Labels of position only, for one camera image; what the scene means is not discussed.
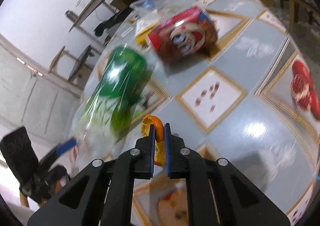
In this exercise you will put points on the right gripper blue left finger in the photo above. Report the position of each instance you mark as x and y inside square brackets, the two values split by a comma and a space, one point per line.
[152, 135]

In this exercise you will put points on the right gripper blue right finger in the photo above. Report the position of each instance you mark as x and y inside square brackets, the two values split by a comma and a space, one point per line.
[167, 139]

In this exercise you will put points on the orange peel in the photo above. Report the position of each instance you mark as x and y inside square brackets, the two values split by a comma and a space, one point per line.
[147, 121]

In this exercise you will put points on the green scream plastic bottle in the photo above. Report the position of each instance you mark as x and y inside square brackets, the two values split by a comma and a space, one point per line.
[109, 110]

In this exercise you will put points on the red tin can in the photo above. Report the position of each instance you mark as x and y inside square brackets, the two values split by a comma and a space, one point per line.
[182, 35]

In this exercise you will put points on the yellow medicine box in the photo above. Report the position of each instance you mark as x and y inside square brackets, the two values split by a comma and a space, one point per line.
[142, 31]

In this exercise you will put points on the clear plastic container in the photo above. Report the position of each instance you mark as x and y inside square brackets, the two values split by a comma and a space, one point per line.
[155, 8]

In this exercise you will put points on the blue wrapper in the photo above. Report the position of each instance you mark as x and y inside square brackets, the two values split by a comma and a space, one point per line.
[148, 5]

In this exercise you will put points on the white door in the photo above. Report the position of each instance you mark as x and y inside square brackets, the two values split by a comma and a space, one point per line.
[30, 99]

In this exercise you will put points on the fruit pattern tablecloth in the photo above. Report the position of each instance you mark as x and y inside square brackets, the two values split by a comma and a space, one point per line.
[251, 101]

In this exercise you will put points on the left wooden chair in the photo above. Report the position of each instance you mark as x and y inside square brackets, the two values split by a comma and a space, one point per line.
[74, 70]

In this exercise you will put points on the black clothes under table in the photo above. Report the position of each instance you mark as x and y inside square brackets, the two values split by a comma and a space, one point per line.
[119, 17]

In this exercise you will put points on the metal thermos flask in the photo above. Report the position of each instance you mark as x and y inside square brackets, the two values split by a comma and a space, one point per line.
[72, 16]

